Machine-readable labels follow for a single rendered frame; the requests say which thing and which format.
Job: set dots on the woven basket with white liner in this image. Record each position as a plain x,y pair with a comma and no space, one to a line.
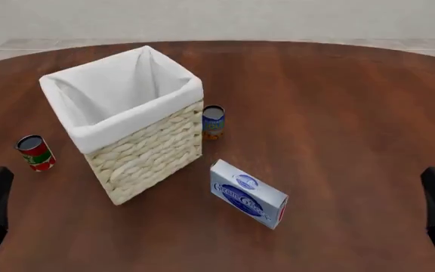
142,136

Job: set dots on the blue cream cheese box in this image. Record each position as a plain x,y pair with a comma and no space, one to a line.
245,192

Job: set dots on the red and green tin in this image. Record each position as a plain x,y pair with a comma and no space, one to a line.
38,154

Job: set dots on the blue and orange tin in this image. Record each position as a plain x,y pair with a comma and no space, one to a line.
213,123

